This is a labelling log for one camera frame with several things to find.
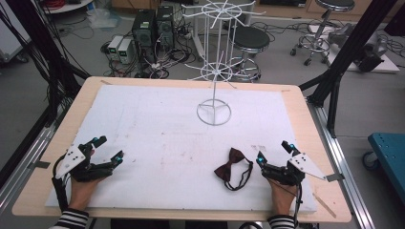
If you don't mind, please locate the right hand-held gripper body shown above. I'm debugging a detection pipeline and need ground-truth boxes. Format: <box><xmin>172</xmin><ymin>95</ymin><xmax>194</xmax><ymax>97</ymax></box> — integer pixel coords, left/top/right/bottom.
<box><xmin>261</xmin><ymin>152</ymin><xmax>328</xmax><ymax>187</ymax></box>

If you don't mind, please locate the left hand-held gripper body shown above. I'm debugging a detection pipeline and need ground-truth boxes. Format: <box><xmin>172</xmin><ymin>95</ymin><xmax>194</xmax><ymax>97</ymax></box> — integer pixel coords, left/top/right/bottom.
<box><xmin>54</xmin><ymin>143</ymin><xmax>115</xmax><ymax>183</ymax></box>

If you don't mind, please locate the dark red bow tie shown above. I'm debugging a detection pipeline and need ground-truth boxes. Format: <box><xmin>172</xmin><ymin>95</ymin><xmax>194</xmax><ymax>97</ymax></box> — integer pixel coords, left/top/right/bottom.
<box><xmin>213</xmin><ymin>147</ymin><xmax>255</xmax><ymax>192</ymax></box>

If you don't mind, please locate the white wire display rack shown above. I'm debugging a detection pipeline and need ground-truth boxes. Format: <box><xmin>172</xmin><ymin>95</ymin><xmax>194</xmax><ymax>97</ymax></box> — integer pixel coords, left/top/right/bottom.
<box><xmin>181</xmin><ymin>0</ymin><xmax>267</xmax><ymax>127</ymax></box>

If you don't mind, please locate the person's left hand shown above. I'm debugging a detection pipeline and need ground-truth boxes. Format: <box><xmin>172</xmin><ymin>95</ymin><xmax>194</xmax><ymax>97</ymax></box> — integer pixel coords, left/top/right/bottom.
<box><xmin>68</xmin><ymin>177</ymin><xmax>107</xmax><ymax>212</ymax></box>

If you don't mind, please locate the person's right hand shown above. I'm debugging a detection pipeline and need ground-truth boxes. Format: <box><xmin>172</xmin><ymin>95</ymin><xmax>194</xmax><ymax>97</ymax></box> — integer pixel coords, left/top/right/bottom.
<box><xmin>266</xmin><ymin>177</ymin><xmax>299</xmax><ymax>217</ymax></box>

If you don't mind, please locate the grey tape strip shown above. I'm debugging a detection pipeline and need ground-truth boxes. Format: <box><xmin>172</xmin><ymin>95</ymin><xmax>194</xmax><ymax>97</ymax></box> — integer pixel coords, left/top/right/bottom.
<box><xmin>28</xmin><ymin>159</ymin><xmax>52</xmax><ymax>170</ymax></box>
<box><xmin>325</xmin><ymin>173</ymin><xmax>346</xmax><ymax>183</ymax></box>

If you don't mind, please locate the white foam mat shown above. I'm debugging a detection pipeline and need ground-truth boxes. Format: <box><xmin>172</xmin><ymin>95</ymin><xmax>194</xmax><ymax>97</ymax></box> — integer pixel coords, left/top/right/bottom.
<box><xmin>45</xmin><ymin>83</ymin><xmax>318</xmax><ymax>215</ymax></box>

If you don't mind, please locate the thin wooden stick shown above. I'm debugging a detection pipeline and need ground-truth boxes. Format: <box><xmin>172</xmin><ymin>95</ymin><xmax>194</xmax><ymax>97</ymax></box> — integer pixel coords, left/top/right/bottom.
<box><xmin>311</xmin><ymin>192</ymin><xmax>337</xmax><ymax>219</ymax></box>

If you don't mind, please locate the blue wheeled cart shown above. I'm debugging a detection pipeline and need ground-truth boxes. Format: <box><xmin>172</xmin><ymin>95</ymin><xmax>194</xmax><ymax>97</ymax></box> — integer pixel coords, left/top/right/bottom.
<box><xmin>362</xmin><ymin>132</ymin><xmax>405</xmax><ymax>206</ymax></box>

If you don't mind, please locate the grey bench power supply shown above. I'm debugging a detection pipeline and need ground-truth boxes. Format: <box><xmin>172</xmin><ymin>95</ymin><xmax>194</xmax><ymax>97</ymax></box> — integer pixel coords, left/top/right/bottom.
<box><xmin>117</xmin><ymin>38</ymin><xmax>135</xmax><ymax>65</ymax></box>
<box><xmin>106</xmin><ymin>34</ymin><xmax>125</xmax><ymax>61</ymax></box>

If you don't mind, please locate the black round stool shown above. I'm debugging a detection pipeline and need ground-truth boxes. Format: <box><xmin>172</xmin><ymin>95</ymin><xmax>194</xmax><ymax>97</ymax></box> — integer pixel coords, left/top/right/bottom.
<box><xmin>227</xmin><ymin>25</ymin><xmax>271</xmax><ymax>83</ymax></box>
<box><xmin>289</xmin><ymin>0</ymin><xmax>356</xmax><ymax>67</ymax></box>

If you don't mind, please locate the black computer tower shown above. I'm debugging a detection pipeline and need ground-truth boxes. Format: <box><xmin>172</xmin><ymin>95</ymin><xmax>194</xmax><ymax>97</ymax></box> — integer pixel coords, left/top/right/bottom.
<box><xmin>155</xmin><ymin>5</ymin><xmax>176</xmax><ymax>51</ymax></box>
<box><xmin>131</xmin><ymin>9</ymin><xmax>158</xmax><ymax>63</ymax></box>

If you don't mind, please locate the clear plastic bag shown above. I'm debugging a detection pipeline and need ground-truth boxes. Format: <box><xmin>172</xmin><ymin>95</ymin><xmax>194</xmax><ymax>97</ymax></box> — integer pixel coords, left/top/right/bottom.
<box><xmin>86</xmin><ymin>7</ymin><xmax>122</xmax><ymax>31</ymax></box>

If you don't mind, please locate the dark machine on white board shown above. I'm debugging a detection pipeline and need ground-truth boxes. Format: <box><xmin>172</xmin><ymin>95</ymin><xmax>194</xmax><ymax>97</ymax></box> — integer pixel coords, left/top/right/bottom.
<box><xmin>327</xmin><ymin>22</ymin><xmax>401</xmax><ymax>74</ymax></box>

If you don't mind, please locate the right hand-held gripper black cable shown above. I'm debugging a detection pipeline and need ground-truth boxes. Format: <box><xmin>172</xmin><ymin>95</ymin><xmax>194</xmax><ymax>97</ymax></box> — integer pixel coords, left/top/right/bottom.
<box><xmin>293</xmin><ymin>181</ymin><xmax>304</xmax><ymax>227</ymax></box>

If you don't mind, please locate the hand-held gripper black cable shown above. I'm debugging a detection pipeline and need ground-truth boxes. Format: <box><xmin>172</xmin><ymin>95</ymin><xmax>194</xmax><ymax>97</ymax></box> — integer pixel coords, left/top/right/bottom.
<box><xmin>52</xmin><ymin>155</ymin><xmax>70</xmax><ymax>213</ymax></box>
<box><xmin>293</xmin><ymin>181</ymin><xmax>304</xmax><ymax>227</ymax></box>

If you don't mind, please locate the aluminium frame rail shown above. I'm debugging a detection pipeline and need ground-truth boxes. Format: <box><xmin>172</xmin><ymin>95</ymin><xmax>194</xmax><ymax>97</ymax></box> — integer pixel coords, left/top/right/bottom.
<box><xmin>0</xmin><ymin>104</ymin><xmax>73</xmax><ymax>211</ymax></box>
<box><xmin>306</xmin><ymin>98</ymin><xmax>377</xmax><ymax>229</ymax></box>

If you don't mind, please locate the left hand-held gripper black cable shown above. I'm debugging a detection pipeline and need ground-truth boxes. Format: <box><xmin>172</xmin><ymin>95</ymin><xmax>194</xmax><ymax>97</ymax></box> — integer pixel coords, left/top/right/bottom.
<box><xmin>52</xmin><ymin>155</ymin><xmax>70</xmax><ymax>213</ymax></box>

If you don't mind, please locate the tangle of floor cables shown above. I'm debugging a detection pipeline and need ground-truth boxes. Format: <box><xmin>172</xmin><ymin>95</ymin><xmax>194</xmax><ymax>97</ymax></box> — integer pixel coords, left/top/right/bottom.
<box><xmin>100</xmin><ymin>12</ymin><xmax>204</xmax><ymax>80</ymax></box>

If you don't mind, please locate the black metal frame strut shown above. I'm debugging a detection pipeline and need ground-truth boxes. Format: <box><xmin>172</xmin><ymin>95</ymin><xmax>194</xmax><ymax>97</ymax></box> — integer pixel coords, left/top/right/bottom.
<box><xmin>298</xmin><ymin>0</ymin><xmax>399</xmax><ymax>138</ymax></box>
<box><xmin>4</xmin><ymin>0</ymin><xmax>91</xmax><ymax>128</ymax></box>

